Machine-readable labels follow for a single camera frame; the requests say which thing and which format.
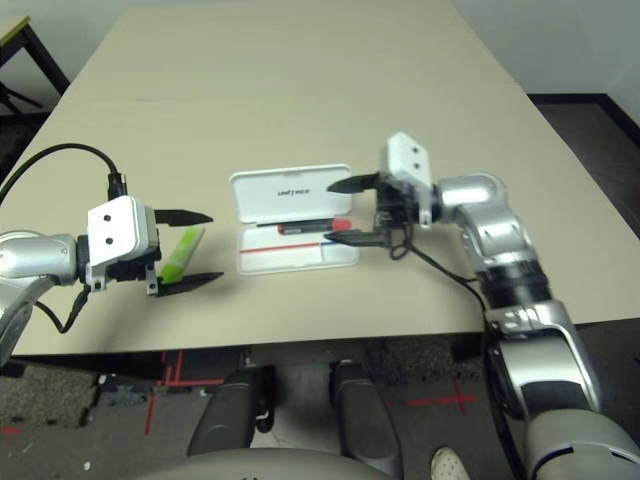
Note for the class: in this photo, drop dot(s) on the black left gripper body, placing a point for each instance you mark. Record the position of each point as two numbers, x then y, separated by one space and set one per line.
132 271

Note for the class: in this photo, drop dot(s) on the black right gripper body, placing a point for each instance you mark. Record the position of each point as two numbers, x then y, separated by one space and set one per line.
395 205

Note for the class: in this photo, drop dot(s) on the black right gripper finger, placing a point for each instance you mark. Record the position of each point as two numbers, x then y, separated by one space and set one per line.
355 238
355 185

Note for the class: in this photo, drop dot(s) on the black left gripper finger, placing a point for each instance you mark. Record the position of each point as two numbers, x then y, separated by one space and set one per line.
185 286
182 218

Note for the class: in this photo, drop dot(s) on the green highlighter pen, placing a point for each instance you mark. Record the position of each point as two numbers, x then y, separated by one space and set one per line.
182 250

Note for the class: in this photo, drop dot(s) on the black marker with red cap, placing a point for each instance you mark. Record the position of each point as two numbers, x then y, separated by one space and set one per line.
305 228

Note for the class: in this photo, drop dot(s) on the white plastic pencil case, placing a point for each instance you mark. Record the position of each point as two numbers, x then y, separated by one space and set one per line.
280 192

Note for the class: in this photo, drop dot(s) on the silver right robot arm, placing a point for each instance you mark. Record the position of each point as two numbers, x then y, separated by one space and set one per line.
480 200

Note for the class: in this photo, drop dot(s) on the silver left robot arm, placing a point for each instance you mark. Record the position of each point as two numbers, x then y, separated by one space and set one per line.
35 255

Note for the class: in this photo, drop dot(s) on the grey robot left leg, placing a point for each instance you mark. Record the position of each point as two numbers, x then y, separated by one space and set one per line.
225 415

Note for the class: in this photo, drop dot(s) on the grey robot leg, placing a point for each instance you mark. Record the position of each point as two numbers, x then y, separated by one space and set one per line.
362 415
225 415

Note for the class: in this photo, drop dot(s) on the grey robot right leg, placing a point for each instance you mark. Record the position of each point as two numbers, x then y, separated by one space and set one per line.
362 415

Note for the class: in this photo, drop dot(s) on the silver robot torso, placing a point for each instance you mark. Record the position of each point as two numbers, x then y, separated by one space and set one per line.
250 467

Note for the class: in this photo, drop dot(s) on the short red floor tape strip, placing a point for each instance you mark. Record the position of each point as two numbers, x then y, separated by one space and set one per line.
10 430

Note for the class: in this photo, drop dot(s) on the white perforated shoe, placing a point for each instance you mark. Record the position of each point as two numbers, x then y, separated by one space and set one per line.
450 465

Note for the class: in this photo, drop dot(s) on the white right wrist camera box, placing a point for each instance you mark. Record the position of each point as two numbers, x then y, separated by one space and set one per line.
405 157

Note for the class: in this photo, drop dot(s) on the side table with black frame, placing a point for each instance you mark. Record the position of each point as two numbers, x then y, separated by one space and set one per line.
42 55

